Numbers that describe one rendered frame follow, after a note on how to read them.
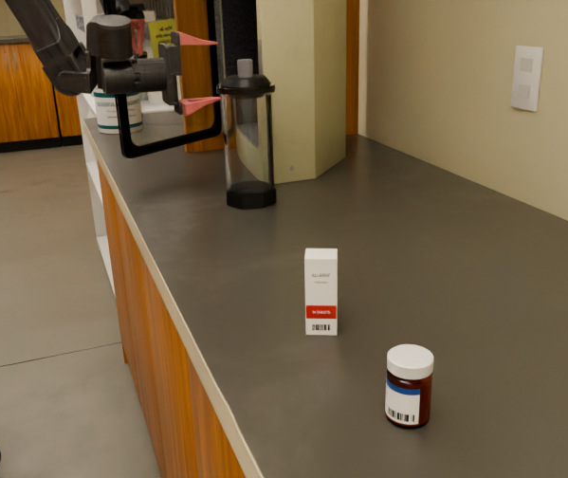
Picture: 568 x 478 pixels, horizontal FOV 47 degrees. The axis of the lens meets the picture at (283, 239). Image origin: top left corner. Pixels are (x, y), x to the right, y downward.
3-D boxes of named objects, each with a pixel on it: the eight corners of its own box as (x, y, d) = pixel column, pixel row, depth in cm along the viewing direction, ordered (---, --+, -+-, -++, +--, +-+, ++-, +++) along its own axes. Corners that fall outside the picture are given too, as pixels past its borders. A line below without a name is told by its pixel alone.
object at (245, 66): (268, 91, 126) (267, 56, 124) (273, 99, 117) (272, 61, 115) (221, 93, 125) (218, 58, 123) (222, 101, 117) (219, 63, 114)
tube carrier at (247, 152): (275, 186, 134) (272, 79, 126) (281, 202, 124) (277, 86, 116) (223, 189, 133) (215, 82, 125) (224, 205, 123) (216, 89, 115)
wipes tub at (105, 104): (138, 123, 206) (133, 75, 201) (145, 131, 195) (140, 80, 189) (96, 128, 202) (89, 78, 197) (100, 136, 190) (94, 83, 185)
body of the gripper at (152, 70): (175, 45, 111) (131, 46, 109) (180, 105, 115) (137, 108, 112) (168, 42, 117) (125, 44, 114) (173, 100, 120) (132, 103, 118)
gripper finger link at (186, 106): (224, 72, 115) (171, 75, 112) (226, 113, 118) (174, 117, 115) (213, 68, 121) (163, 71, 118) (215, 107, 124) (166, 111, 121)
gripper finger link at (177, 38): (221, 30, 113) (167, 32, 110) (224, 73, 115) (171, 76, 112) (211, 28, 119) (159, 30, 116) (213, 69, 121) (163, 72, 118)
